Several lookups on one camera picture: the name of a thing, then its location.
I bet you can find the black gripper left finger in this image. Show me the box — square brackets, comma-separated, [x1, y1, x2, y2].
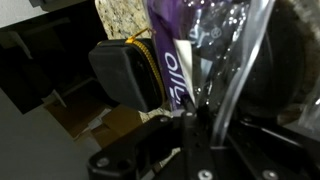
[87, 98, 221, 180]

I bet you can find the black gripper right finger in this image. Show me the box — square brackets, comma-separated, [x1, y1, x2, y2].
[209, 119, 320, 180]

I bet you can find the clear zip bag purple package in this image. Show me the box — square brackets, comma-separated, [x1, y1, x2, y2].
[143, 0, 278, 148]

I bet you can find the black round item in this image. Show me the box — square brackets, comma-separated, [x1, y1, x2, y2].
[238, 0, 306, 119]

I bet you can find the brown cardboard box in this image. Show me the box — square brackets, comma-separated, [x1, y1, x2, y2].
[44, 96, 144, 149]

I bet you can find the black case yellow zipper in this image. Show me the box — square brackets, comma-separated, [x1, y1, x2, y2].
[88, 28, 168, 114]

